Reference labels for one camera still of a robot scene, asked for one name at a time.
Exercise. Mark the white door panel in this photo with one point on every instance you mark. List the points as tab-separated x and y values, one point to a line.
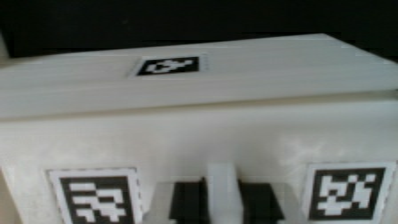
270	136
216	72

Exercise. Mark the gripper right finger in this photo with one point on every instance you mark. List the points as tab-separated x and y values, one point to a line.
270	204

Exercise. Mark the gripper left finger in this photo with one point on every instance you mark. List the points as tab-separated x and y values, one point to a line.
179	203

